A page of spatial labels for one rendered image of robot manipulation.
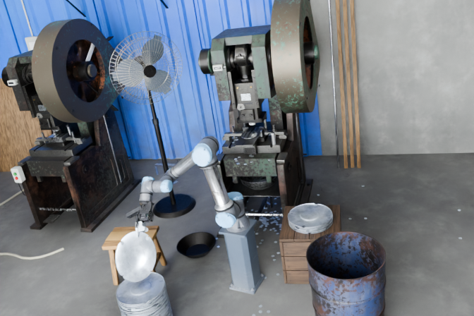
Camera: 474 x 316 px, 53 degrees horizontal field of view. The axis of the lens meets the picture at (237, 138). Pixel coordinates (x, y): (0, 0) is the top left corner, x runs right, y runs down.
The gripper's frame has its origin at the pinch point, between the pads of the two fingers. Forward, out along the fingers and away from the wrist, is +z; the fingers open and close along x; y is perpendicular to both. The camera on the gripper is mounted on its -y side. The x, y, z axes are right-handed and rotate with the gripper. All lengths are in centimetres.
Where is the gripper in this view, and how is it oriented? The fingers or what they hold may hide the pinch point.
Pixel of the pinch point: (137, 235)
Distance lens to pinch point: 291.7
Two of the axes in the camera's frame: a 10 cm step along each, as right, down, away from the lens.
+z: -0.7, 9.3, -3.6
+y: 9.6, -0.4, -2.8
